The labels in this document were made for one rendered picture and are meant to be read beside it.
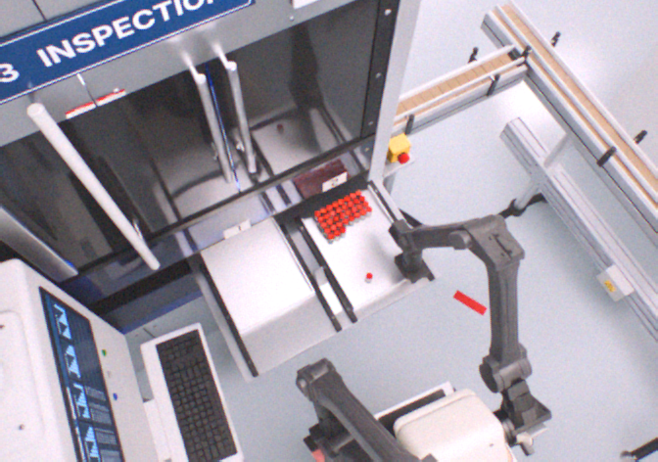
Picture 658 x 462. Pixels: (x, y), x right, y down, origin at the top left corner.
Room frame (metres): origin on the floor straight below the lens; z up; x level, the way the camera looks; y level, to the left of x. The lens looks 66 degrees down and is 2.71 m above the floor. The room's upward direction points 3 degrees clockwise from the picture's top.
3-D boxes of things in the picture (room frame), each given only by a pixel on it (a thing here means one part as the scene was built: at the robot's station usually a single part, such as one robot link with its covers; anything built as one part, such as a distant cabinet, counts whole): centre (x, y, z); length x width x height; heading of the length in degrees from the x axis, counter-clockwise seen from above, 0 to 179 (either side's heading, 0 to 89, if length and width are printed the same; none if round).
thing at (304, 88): (0.82, 0.06, 1.51); 0.43 x 0.01 x 0.59; 122
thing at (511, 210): (1.22, -0.91, 0.07); 0.50 x 0.08 x 0.14; 122
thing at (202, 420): (0.20, 0.38, 0.82); 0.40 x 0.14 x 0.02; 25
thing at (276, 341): (0.63, 0.05, 0.87); 0.70 x 0.48 x 0.02; 122
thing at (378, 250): (0.69, -0.11, 0.90); 0.34 x 0.26 x 0.04; 32
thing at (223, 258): (0.60, 0.23, 0.90); 0.34 x 0.26 x 0.04; 32
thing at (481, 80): (1.28, -0.38, 0.92); 0.69 x 0.16 x 0.16; 122
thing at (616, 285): (0.74, -1.13, 0.50); 0.12 x 0.05 x 0.09; 32
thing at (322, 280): (0.53, -0.01, 0.91); 0.14 x 0.03 x 0.06; 31
